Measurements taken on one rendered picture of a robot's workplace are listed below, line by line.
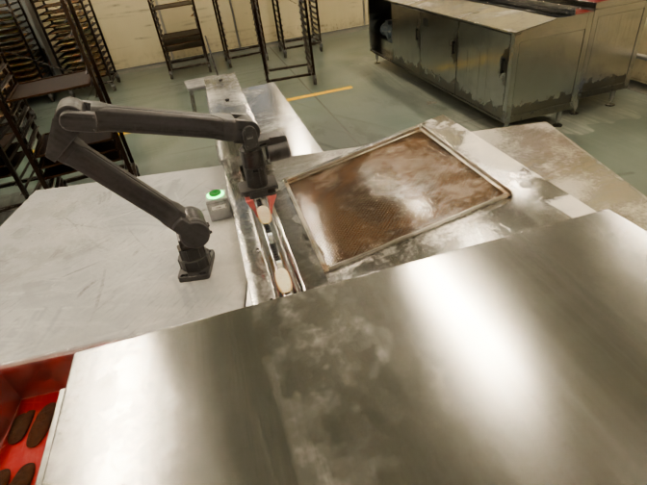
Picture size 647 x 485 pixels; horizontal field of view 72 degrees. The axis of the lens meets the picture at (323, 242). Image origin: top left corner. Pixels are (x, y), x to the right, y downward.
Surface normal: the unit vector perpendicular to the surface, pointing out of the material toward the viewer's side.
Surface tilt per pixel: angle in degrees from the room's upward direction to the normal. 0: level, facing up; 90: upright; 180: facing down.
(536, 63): 91
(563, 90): 90
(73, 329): 0
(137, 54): 90
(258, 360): 0
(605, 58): 90
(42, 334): 0
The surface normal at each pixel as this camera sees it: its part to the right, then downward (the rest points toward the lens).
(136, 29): 0.26, 0.53
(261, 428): -0.11, -0.81
